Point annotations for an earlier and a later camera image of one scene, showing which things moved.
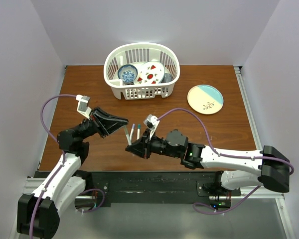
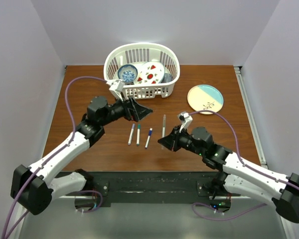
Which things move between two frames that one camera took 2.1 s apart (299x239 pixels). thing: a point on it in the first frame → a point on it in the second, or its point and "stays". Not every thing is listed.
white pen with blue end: x=132 y=131 stays
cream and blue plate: x=205 y=99 stays
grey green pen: x=128 y=139 → x=164 y=128
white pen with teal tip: x=139 y=127 stays
